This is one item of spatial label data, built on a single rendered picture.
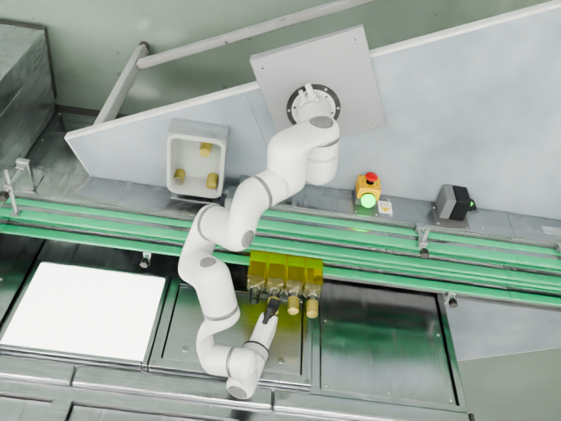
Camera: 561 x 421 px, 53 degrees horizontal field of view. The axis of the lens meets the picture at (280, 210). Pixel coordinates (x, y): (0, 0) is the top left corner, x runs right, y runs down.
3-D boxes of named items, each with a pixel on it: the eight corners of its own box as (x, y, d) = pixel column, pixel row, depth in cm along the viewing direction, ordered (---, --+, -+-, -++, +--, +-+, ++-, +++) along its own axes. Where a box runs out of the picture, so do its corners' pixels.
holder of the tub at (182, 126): (173, 186, 188) (168, 201, 182) (174, 117, 169) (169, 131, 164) (224, 194, 188) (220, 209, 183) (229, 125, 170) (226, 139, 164)
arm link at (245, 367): (211, 362, 136) (247, 367, 133) (227, 329, 144) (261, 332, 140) (228, 400, 145) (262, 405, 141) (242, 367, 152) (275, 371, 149)
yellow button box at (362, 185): (353, 190, 184) (354, 204, 179) (358, 172, 179) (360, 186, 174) (374, 192, 185) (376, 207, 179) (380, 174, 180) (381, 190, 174)
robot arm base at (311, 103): (281, 88, 157) (282, 116, 146) (324, 73, 155) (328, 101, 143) (300, 132, 167) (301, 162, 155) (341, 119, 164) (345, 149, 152)
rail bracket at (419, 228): (411, 227, 177) (416, 257, 167) (418, 210, 172) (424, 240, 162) (423, 229, 177) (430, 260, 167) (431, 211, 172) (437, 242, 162)
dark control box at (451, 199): (434, 201, 186) (438, 218, 179) (442, 182, 180) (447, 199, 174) (458, 205, 186) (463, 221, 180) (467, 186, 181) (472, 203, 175)
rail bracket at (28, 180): (29, 178, 184) (0, 225, 167) (21, 136, 173) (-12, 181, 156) (44, 180, 184) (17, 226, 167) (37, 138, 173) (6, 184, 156)
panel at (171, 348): (38, 264, 182) (-7, 352, 157) (37, 257, 180) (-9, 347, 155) (311, 299, 187) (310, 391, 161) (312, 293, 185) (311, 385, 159)
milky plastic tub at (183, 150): (172, 175, 184) (166, 192, 177) (172, 118, 169) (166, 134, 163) (224, 183, 185) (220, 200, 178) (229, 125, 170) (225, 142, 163)
